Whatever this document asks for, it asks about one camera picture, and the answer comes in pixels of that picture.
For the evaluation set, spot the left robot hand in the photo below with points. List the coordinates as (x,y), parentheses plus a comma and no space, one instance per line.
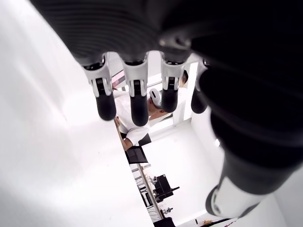
(213,59)

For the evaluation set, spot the white VR headset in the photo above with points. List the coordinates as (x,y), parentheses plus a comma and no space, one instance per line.
(155,97)

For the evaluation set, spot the monitor with pink screen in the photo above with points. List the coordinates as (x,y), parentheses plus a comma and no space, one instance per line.
(118,80)

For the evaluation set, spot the seated person in white shirt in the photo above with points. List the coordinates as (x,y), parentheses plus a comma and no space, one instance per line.
(122,108)

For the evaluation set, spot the black folding chair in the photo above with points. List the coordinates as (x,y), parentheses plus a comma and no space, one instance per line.
(136,154)

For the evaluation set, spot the black equipment on stand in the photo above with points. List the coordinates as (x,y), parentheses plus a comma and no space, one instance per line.
(163,185)

